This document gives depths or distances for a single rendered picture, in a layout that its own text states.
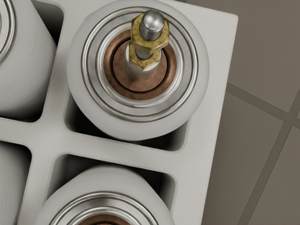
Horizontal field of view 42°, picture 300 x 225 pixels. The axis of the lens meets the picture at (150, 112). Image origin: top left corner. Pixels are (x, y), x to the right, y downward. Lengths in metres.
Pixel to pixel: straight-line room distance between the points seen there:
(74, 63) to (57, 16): 0.12
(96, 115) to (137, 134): 0.03
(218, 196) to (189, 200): 0.19
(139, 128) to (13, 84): 0.09
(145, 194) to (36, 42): 0.12
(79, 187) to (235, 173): 0.31
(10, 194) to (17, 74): 0.09
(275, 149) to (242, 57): 0.13
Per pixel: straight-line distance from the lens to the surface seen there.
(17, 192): 0.33
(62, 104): 0.33
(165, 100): 0.25
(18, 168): 0.35
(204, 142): 0.33
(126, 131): 0.25
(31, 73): 0.29
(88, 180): 0.25
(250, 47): 0.55
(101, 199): 0.25
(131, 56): 0.22
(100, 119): 0.25
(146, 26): 0.17
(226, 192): 0.52
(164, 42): 0.18
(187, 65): 0.26
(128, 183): 0.25
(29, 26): 0.27
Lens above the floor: 0.50
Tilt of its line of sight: 83 degrees down
